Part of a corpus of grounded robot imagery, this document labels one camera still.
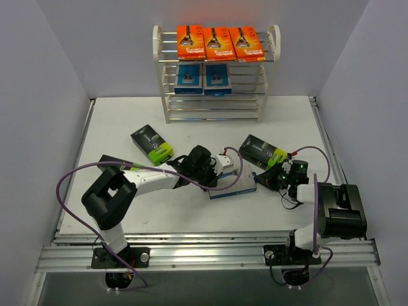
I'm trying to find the grey Harry's box blue razor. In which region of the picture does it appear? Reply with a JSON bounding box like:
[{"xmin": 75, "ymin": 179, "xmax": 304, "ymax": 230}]
[{"xmin": 208, "ymin": 165, "xmax": 257, "ymax": 200}]

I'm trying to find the Harry's blade cartridge pack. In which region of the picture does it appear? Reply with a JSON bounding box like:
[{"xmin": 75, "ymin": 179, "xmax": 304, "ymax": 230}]
[{"xmin": 203, "ymin": 64, "xmax": 232, "ymax": 96}]

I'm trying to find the small orange Gillette razor box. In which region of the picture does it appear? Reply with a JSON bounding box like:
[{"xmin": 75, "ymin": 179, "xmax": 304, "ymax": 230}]
[{"xmin": 177, "ymin": 24, "xmax": 207, "ymax": 61}]

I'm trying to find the orange Gillette Fusion5 razor box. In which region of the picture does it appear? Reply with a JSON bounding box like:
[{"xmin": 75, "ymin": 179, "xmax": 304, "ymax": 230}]
[{"xmin": 228, "ymin": 26, "xmax": 266, "ymax": 62}]

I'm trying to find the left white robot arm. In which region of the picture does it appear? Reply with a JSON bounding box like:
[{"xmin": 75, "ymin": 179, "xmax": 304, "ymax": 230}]
[{"xmin": 81, "ymin": 145, "xmax": 233, "ymax": 267}]

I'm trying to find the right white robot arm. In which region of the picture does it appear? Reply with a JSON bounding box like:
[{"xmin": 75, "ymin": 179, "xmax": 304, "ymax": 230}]
[{"xmin": 255, "ymin": 160, "xmax": 367, "ymax": 266}]

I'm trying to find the white chrome-bar shelf rack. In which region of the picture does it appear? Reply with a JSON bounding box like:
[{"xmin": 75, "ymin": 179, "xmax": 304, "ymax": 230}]
[{"xmin": 152, "ymin": 24, "xmax": 281, "ymax": 123}]

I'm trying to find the black green Gillette Labs carton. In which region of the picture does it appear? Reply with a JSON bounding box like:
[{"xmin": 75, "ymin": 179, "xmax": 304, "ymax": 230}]
[{"xmin": 99, "ymin": 154, "xmax": 140, "ymax": 171}]

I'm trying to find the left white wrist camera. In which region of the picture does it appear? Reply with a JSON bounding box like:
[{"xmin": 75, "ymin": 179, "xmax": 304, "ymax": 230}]
[{"xmin": 214, "ymin": 154, "xmax": 235, "ymax": 175}]

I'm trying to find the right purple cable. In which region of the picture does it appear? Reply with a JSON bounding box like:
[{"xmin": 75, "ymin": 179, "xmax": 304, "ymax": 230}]
[{"xmin": 283, "ymin": 145, "xmax": 334, "ymax": 288}]

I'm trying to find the purple cable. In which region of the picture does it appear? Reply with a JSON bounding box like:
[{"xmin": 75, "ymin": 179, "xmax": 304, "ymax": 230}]
[
  {"xmin": 55, "ymin": 146, "xmax": 245, "ymax": 291},
  {"xmin": 283, "ymin": 145, "xmax": 334, "ymax": 288}
]

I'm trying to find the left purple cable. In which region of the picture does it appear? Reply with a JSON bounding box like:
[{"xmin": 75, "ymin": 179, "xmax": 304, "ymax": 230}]
[{"xmin": 55, "ymin": 146, "xmax": 245, "ymax": 291}]

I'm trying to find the aluminium rail base frame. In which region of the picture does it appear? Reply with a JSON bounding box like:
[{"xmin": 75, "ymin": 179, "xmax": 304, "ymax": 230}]
[{"xmin": 34, "ymin": 95, "xmax": 382, "ymax": 278}]

